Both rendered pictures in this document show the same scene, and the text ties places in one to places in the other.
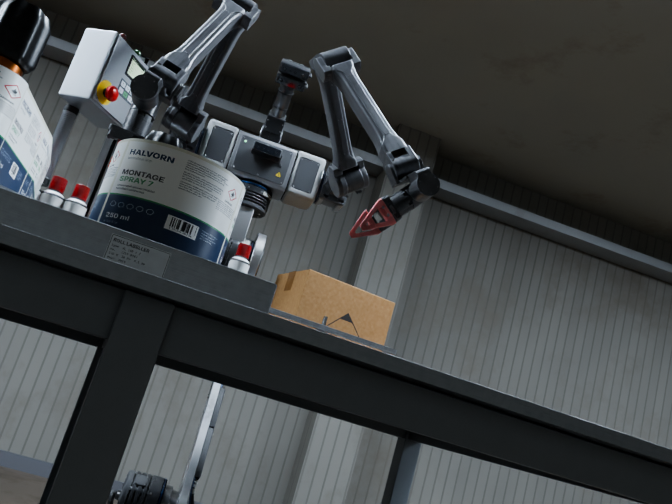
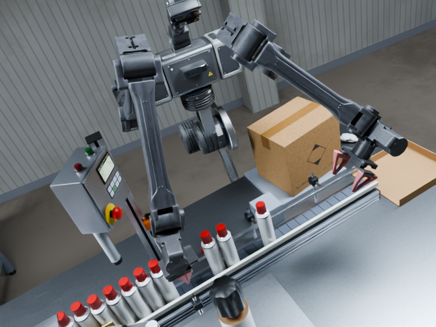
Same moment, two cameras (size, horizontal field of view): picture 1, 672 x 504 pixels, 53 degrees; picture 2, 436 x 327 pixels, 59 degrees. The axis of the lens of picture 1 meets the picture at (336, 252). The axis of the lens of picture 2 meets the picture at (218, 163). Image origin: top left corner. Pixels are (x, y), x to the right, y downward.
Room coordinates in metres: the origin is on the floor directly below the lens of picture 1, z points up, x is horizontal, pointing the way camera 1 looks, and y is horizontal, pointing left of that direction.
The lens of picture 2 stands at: (0.69, 0.31, 1.99)
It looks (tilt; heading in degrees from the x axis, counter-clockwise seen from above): 36 degrees down; 0
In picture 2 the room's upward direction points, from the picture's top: 18 degrees counter-clockwise
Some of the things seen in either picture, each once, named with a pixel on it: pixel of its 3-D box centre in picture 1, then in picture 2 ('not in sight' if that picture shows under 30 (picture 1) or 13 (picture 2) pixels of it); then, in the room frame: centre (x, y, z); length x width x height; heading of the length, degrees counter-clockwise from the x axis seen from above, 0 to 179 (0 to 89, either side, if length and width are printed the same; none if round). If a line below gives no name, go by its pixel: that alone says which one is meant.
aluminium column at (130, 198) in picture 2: (102, 173); (136, 217); (1.67, 0.63, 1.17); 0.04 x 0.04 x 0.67; 17
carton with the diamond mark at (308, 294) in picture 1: (323, 330); (295, 145); (2.03, -0.03, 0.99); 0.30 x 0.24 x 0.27; 114
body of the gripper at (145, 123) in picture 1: (135, 129); (175, 255); (1.41, 0.50, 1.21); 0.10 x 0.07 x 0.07; 107
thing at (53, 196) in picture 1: (44, 218); (149, 290); (1.51, 0.66, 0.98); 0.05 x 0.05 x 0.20
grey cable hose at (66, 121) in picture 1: (56, 145); (104, 241); (1.59, 0.73, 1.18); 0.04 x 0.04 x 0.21
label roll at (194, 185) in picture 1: (166, 213); not in sight; (0.98, 0.26, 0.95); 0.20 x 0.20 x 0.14
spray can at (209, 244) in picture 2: not in sight; (212, 253); (1.58, 0.43, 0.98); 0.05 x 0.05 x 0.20
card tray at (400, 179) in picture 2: not in sight; (401, 169); (1.83, -0.41, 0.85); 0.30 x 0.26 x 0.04; 107
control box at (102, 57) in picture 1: (107, 81); (94, 189); (1.59, 0.68, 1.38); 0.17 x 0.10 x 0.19; 162
